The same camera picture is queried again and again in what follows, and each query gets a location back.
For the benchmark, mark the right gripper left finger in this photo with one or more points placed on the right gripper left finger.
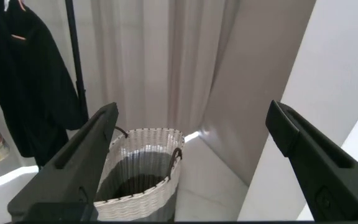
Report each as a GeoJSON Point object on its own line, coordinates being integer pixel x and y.
{"type": "Point", "coordinates": [61, 189]}

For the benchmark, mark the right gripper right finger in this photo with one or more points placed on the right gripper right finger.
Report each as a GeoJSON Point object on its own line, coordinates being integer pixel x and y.
{"type": "Point", "coordinates": [337, 186]}

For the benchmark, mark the black garment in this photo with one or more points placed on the black garment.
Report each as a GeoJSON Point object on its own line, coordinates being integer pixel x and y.
{"type": "Point", "coordinates": [26, 87]}

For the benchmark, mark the black clothes rack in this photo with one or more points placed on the black clothes rack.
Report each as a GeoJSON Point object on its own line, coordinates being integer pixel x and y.
{"type": "Point", "coordinates": [76, 56]}

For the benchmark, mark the pink clothes hanger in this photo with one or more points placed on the pink clothes hanger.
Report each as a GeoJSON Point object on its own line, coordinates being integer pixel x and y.
{"type": "Point", "coordinates": [18, 36]}

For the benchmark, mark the white laundry basket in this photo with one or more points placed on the white laundry basket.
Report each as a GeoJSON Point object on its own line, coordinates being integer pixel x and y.
{"type": "Point", "coordinates": [148, 186]}

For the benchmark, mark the white curtain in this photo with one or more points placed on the white curtain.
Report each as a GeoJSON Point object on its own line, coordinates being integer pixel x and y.
{"type": "Point", "coordinates": [151, 62]}

